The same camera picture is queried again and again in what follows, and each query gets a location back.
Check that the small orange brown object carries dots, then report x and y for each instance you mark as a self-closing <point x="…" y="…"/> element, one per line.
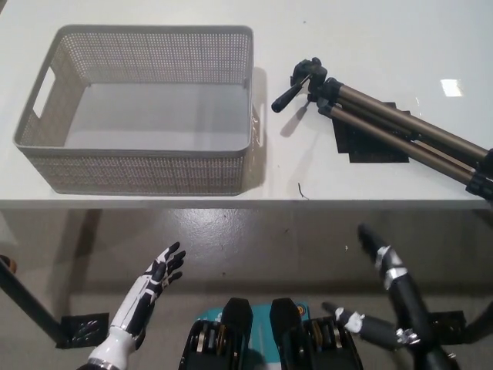
<point x="11" y="263"/>

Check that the gray perforated plastic basket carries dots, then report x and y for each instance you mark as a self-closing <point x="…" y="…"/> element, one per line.
<point x="154" y="165"/>

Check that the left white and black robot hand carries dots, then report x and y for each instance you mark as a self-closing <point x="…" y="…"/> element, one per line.
<point x="148" y="283"/>

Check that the black tape patch on desk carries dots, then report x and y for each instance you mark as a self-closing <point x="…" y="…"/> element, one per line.
<point x="352" y="148"/>

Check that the bronze and black camera tripod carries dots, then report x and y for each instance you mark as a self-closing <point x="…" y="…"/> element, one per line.
<point x="389" y="121"/>

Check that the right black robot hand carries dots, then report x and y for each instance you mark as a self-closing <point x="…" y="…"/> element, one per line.
<point x="408" y="304"/>

